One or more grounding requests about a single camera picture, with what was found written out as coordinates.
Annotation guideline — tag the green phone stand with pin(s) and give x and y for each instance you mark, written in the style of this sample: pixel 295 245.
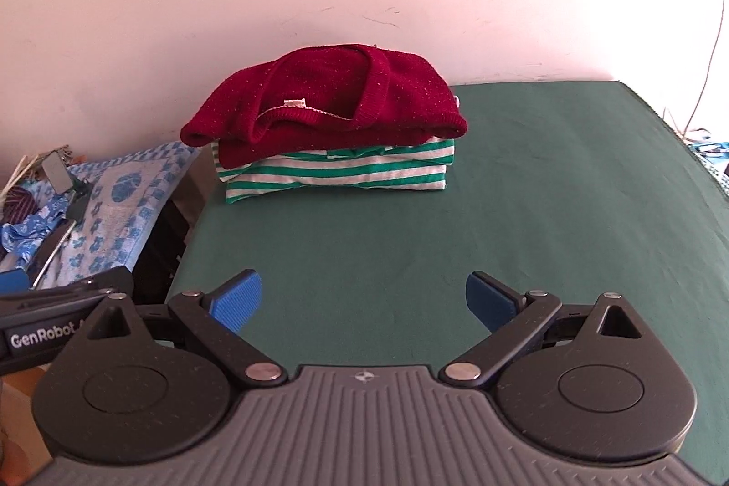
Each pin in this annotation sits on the green phone stand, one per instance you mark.
pixel 80 201

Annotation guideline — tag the white sticks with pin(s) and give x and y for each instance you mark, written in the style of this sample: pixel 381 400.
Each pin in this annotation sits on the white sticks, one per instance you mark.
pixel 23 173

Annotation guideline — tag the green white striped shirt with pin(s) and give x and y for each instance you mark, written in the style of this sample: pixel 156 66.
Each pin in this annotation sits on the green white striped shirt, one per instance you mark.
pixel 341 175

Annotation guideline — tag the green table cloth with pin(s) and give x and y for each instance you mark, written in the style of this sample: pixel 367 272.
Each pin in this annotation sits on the green table cloth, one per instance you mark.
pixel 427 235

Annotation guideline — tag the dark striped cloth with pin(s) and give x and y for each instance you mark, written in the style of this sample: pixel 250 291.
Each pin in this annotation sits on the dark striped cloth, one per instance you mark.
pixel 20 207

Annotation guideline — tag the phone on stand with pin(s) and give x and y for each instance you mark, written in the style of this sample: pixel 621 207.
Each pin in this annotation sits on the phone on stand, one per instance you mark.
pixel 56 171

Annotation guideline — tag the flat lying smartphone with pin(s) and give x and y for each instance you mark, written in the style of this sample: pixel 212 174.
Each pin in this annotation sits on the flat lying smartphone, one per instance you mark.
pixel 54 252

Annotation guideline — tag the dark red knit sweater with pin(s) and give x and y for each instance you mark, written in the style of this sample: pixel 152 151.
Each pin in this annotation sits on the dark red knit sweater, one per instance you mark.
pixel 319 99

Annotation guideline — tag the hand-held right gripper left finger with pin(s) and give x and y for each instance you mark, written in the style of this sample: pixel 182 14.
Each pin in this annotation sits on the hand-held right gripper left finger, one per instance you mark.
pixel 236 301

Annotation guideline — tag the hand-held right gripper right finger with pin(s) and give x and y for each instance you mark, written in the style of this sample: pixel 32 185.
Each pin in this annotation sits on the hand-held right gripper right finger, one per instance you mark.
pixel 490 301

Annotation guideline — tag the dark wooden side table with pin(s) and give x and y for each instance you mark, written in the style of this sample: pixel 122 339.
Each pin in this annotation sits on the dark wooden side table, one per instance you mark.
pixel 171 224

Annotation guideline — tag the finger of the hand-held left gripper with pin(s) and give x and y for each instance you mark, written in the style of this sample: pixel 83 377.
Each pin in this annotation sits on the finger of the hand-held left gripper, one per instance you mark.
pixel 12 282

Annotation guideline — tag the blue patterned cloth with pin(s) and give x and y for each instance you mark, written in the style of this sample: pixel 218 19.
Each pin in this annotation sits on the blue patterned cloth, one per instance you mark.
pixel 28 241

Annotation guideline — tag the blue floral towel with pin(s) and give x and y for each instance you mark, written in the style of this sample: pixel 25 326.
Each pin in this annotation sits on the blue floral towel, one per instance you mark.
pixel 125 212

